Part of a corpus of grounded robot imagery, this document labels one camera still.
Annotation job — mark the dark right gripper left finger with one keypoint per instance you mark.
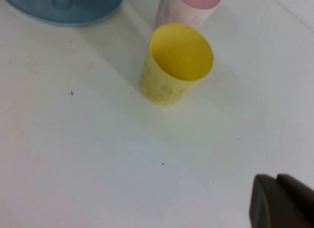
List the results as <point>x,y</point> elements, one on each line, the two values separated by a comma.
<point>269,206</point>

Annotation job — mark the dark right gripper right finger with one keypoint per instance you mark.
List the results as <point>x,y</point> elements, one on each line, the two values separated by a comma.
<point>304,206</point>

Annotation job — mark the pink plastic cup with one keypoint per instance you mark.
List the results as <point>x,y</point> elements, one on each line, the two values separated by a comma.
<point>171,16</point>

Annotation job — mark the yellow plastic cup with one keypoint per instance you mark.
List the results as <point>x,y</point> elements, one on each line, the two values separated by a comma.
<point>157,85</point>

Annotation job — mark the blue cup stand, flower caps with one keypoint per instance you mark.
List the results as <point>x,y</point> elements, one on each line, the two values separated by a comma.
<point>49,14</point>

